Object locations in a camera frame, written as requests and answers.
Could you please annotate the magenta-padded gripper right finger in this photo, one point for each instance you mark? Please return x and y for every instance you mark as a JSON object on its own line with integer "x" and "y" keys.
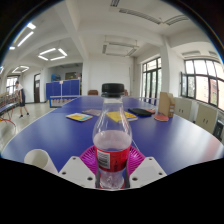
{"x": 146, "y": 171}

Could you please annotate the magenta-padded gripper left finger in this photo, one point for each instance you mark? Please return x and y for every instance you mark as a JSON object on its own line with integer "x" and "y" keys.
{"x": 78, "y": 171}

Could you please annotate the clear red-label water bottle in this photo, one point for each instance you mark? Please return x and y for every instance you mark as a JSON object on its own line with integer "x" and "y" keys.
{"x": 111, "y": 140}

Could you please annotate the white mug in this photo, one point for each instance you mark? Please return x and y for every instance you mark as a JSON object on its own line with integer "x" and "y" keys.
{"x": 38, "y": 158}

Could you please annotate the yellow and blue booklet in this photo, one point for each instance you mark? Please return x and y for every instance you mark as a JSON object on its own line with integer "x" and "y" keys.
{"x": 79, "y": 117}

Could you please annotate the red table tennis paddle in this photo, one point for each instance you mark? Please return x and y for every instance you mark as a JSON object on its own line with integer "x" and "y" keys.
{"x": 150, "y": 111}
{"x": 161, "y": 118}

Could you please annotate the yellow book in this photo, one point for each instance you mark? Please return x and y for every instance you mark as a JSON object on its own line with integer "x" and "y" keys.
{"x": 131, "y": 116}

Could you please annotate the black paddle case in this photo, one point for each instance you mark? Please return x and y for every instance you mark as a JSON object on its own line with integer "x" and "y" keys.
{"x": 140, "y": 112}

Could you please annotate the grey booklet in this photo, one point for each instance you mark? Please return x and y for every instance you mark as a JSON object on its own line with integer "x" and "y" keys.
{"x": 90, "y": 112}

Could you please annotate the brown cardboard box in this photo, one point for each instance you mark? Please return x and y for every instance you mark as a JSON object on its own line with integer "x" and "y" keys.
{"x": 165, "y": 104}

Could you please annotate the white cabinet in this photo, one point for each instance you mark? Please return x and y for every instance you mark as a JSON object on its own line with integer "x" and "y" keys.
{"x": 183, "y": 108}
{"x": 206, "y": 118}

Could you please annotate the brown armchair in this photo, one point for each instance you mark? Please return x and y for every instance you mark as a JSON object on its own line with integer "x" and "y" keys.
{"x": 93, "y": 92}

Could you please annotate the black bin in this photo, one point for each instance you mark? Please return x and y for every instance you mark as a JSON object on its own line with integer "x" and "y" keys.
{"x": 219, "y": 129}

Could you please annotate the blue partition screens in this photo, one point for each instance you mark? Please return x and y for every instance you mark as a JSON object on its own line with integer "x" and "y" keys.
{"x": 63, "y": 87}

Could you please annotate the black-framed glass door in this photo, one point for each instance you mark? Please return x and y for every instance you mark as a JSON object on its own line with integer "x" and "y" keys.
{"x": 151, "y": 80}

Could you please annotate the person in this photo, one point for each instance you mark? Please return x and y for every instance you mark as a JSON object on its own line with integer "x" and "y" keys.
{"x": 21, "y": 98}

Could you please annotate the dark brown door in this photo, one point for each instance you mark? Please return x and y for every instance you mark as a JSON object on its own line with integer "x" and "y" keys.
{"x": 37, "y": 88}

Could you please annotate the red-legged table tennis table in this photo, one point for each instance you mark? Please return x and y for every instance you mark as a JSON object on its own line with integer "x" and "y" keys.
{"x": 6, "y": 108}

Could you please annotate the black-framed window row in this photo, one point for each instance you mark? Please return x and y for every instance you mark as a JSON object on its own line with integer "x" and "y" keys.
{"x": 203, "y": 83}

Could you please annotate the ceiling lights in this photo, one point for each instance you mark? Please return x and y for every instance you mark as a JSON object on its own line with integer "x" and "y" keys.
{"x": 51, "y": 54}

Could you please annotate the ceiling air conditioner unit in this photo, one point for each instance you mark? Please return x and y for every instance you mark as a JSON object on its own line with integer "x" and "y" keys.
{"x": 120, "y": 49}

